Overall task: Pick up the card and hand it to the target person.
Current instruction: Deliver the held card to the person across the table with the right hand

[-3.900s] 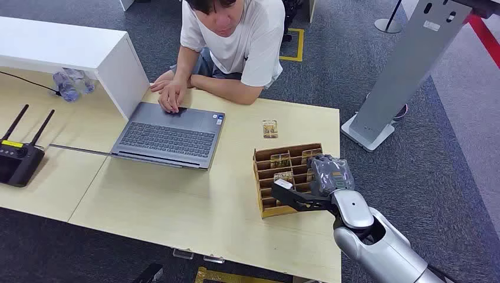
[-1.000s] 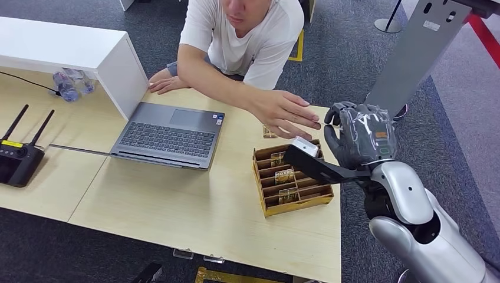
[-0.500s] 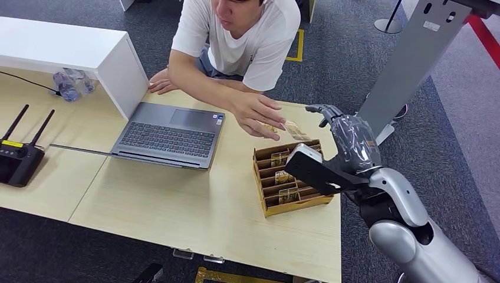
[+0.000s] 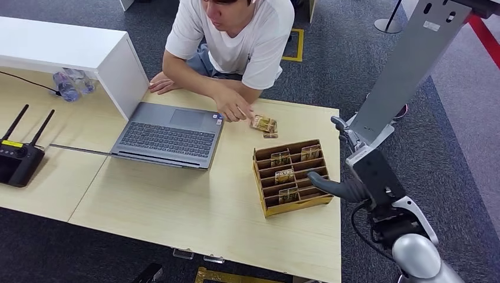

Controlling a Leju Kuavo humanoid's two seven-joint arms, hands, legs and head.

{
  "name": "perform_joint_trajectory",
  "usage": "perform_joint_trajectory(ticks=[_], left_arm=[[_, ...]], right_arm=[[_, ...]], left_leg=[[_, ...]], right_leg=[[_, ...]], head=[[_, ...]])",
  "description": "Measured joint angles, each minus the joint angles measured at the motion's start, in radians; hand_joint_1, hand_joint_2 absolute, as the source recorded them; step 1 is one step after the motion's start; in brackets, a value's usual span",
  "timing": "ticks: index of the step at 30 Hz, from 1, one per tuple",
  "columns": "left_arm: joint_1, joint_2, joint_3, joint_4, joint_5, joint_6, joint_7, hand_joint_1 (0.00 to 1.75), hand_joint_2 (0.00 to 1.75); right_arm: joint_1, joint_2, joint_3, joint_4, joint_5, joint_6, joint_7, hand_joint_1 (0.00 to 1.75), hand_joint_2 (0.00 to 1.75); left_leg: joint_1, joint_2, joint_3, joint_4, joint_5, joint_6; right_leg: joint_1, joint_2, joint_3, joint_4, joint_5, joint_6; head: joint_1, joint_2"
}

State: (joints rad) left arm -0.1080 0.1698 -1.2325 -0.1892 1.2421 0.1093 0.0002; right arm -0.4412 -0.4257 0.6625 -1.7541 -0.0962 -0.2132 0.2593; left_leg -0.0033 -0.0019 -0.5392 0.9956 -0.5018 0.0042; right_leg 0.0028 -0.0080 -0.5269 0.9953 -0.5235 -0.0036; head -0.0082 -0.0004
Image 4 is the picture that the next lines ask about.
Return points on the person's left hand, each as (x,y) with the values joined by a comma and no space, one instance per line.
(232,105)

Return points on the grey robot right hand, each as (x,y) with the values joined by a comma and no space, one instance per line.
(377,175)

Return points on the person's right hand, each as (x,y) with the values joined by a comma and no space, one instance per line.
(162,85)

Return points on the golden patterned card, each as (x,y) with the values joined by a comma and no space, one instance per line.
(270,135)
(284,176)
(280,159)
(263,123)
(310,152)
(289,195)

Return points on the person's left forearm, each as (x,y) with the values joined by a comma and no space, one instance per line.
(238,90)

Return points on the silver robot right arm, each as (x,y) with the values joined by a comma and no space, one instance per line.
(422,259)

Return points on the person's right forearm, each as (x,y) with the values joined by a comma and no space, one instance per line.
(183,76)

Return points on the wooden slotted card holder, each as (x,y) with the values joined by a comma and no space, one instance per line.
(308,183)

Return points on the person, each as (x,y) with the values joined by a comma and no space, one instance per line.
(238,35)

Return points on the grey laptop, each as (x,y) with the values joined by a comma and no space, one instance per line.
(168,136)

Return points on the clear plastic water bottle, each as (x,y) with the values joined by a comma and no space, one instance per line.
(67,88)
(84,81)

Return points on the white furniture panel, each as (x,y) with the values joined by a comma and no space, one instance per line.
(126,4)

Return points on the white desk shelf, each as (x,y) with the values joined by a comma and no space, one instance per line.
(78,50)

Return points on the grey slanted kiosk stand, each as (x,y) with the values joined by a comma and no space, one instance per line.
(406,66)

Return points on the pale wooden furniture panel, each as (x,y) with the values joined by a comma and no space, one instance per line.
(312,9)

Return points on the stanchion pole with round base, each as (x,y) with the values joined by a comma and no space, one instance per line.
(388,24)

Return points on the clear acrylic table clip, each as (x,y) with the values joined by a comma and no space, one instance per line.
(183,254)
(213,259)

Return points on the black remote controller with antennas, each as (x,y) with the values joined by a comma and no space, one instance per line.
(17,160)

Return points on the black box under desk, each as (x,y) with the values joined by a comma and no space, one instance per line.
(150,274)

